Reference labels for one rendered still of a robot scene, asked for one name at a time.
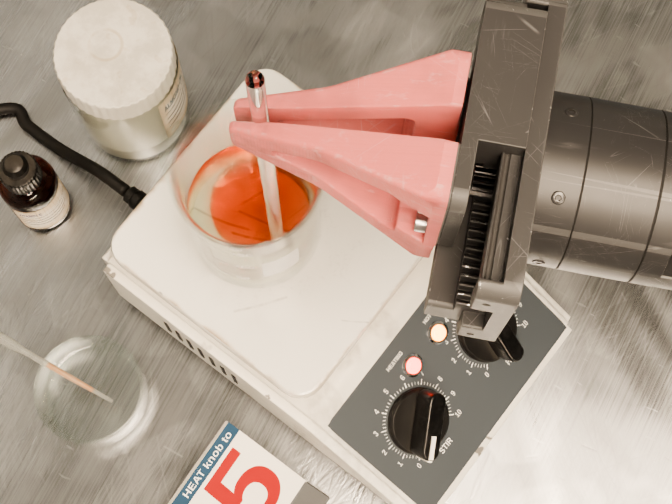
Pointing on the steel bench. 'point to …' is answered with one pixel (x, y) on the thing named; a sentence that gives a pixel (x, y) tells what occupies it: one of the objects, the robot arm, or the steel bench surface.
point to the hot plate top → (338, 222)
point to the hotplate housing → (305, 409)
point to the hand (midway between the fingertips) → (257, 125)
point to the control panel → (457, 458)
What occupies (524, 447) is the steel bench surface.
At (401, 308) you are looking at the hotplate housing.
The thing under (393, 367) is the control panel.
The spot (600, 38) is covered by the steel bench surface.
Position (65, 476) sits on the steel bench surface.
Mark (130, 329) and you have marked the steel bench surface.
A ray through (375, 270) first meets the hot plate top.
